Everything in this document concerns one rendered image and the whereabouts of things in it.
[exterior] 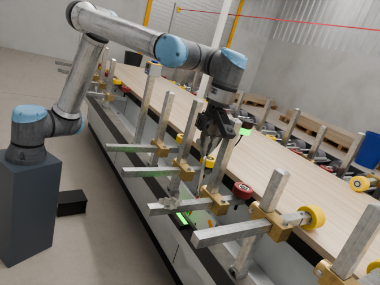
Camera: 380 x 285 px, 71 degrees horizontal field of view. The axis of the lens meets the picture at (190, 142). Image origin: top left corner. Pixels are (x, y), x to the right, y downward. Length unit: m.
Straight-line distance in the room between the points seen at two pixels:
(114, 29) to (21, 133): 0.75
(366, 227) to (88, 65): 1.23
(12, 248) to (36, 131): 0.66
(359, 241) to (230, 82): 0.54
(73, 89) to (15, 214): 0.70
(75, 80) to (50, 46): 7.33
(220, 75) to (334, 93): 8.51
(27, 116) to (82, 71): 0.33
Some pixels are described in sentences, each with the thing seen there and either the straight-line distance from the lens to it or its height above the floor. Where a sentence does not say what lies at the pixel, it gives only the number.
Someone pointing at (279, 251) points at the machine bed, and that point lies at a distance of 1.15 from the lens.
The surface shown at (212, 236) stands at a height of 0.96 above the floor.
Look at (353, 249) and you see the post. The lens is 0.75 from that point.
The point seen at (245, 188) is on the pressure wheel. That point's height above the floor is 0.91.
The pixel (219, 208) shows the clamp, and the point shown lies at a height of 0.85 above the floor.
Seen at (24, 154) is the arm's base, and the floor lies 0.66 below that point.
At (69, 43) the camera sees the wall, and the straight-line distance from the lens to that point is 8.77.
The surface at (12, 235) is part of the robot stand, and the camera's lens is 1.74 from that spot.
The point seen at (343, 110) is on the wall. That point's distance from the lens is 9.08.
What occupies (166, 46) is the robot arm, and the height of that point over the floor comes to 1.35.
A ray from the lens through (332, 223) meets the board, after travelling 1.19.
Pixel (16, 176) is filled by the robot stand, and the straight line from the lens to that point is 1.53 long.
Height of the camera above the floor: 1.37
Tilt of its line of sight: 19 degrees down
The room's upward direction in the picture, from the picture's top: 17 degrees clockwise
